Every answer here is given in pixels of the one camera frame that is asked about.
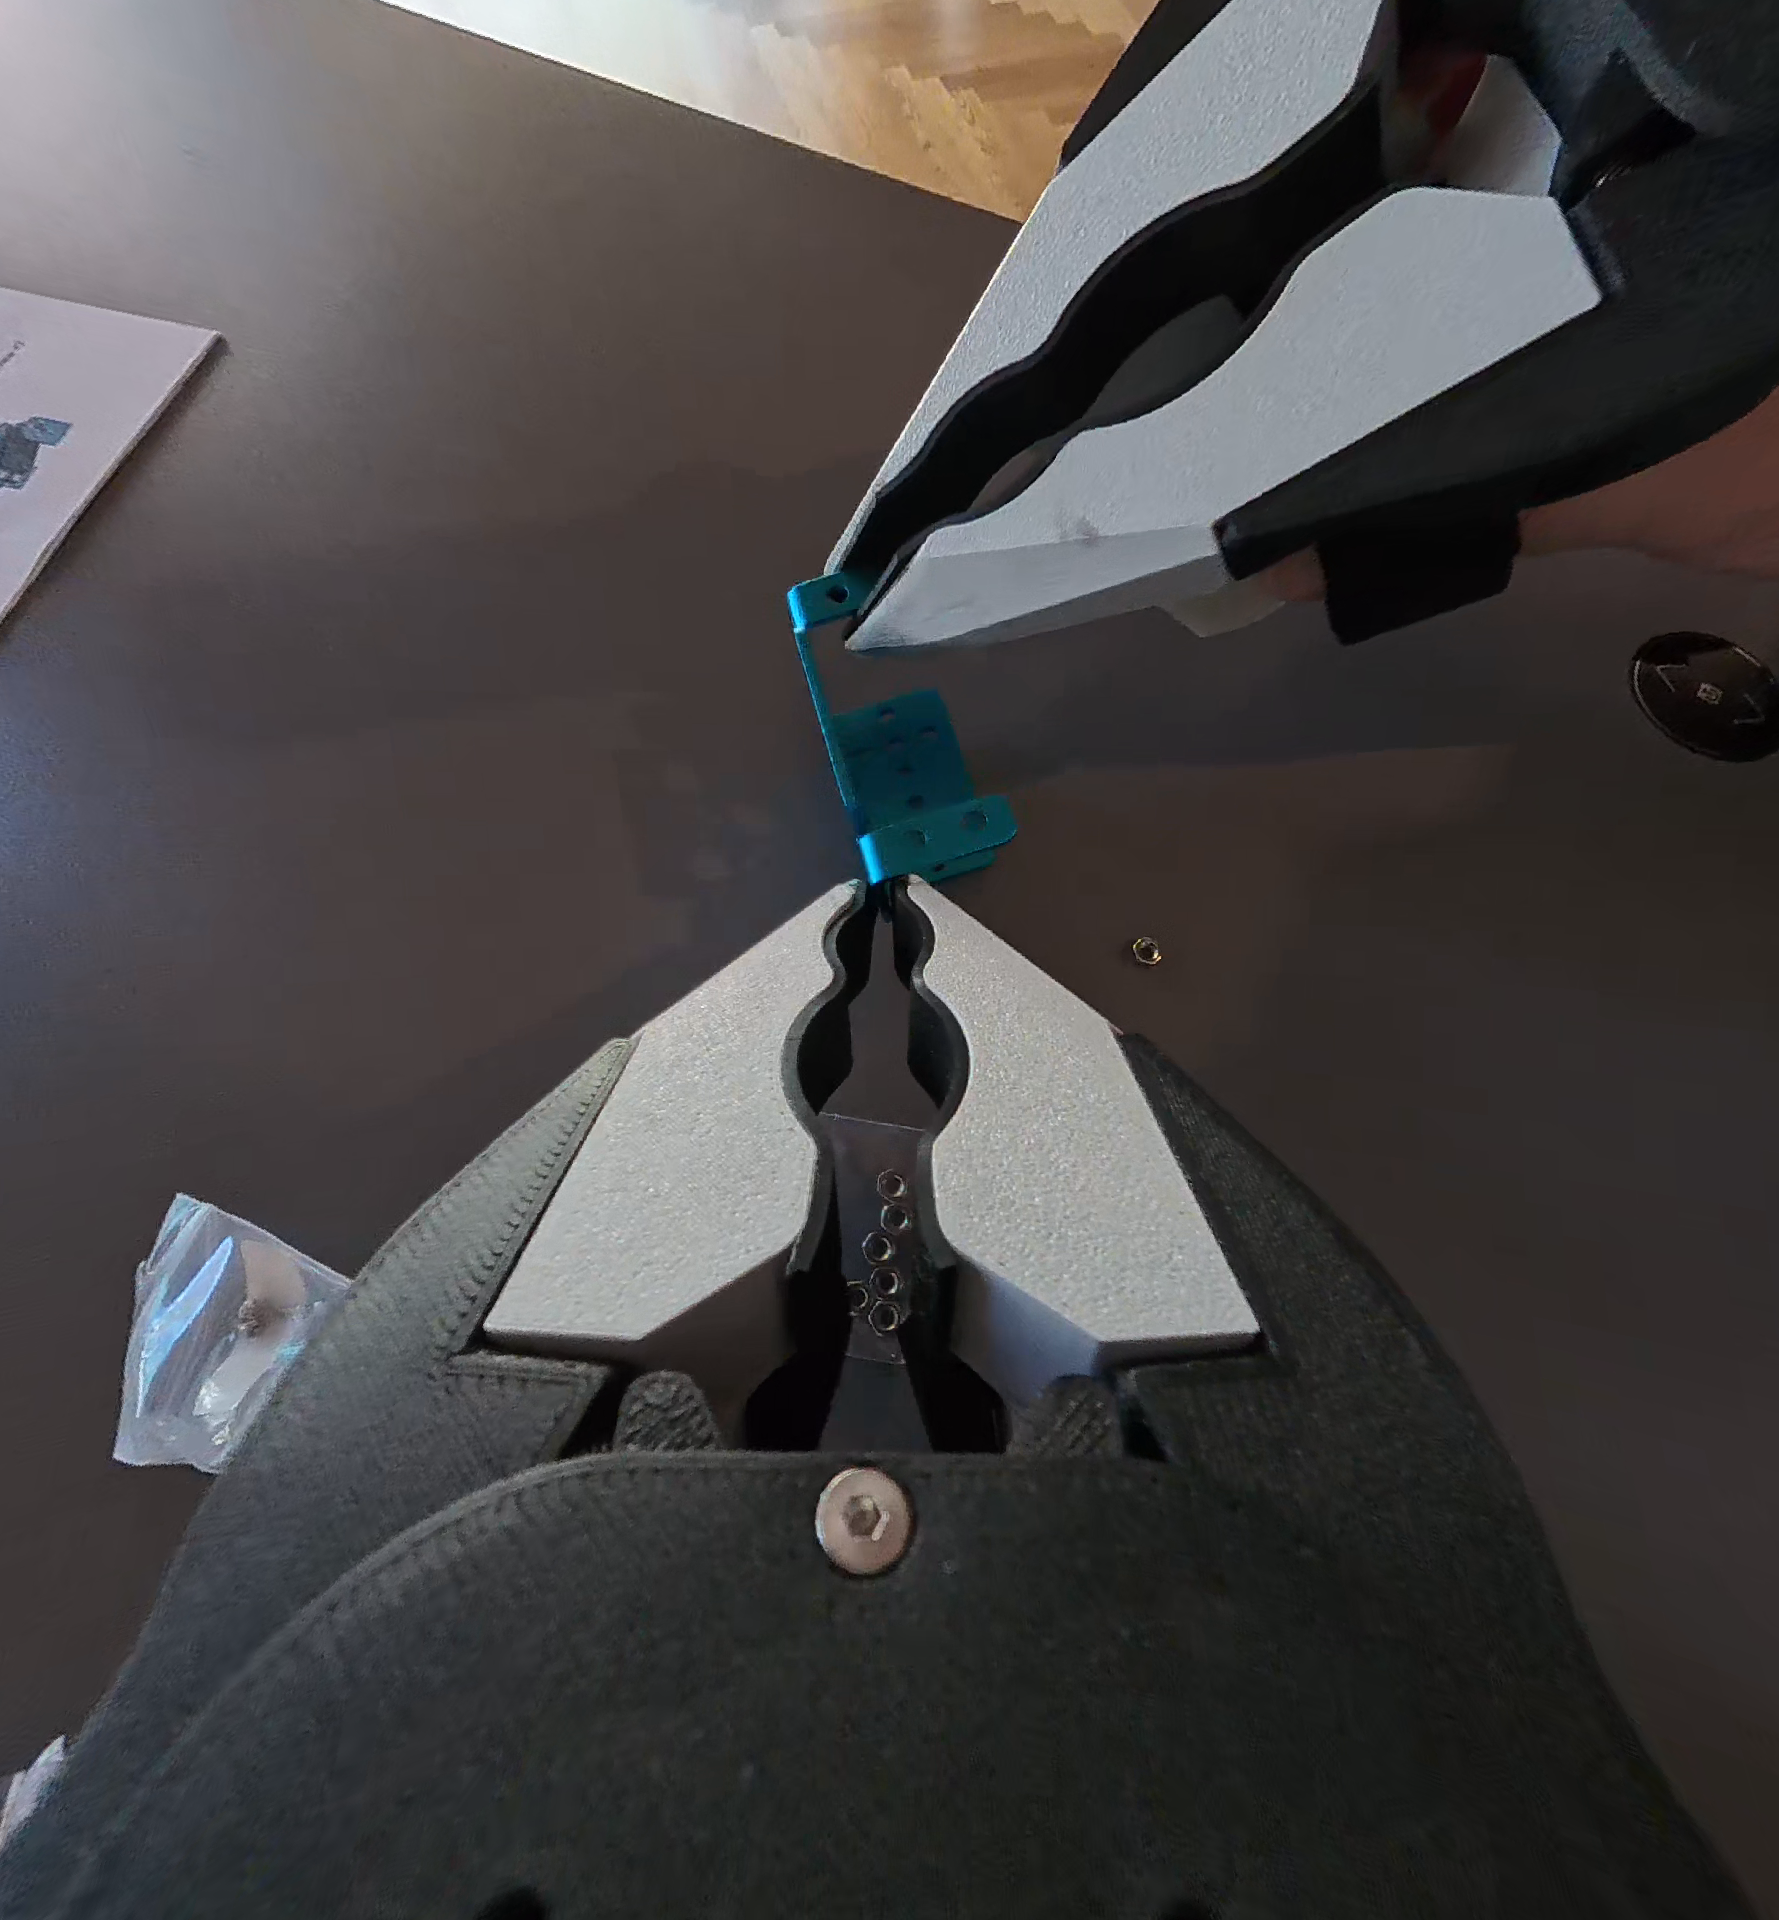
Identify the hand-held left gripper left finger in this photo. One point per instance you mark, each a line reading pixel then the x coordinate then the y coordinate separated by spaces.
pixel 665 1184

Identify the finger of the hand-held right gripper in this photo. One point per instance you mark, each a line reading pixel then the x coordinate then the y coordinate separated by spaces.
pixel 1160 193
pixel 1281 420

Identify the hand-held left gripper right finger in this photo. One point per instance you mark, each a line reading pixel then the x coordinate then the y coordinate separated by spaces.
pixel 1099 1184

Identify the clear nut bag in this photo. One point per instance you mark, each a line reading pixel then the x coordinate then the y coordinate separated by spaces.
pixel 874 1184

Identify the blue metal bracket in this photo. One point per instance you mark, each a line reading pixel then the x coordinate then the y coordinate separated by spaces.
pixel 904 751

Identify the round black desk disc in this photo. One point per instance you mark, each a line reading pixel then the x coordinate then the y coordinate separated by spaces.
pixel 1707 697

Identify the person's right hand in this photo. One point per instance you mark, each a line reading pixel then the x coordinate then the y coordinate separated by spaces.
pixel 1700 494

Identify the white instruction booklet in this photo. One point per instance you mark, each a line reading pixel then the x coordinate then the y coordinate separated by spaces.
pixel 93 391

